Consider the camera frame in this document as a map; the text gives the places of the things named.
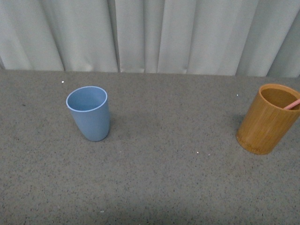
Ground blue plastic cup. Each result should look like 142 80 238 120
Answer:
66 86 110 142

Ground pink chopstick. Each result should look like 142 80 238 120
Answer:
284 99 300 110

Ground bamboo chopstick holder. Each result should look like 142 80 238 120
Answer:
236 83 300 155

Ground white curtain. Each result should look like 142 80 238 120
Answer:
0 0 300 77

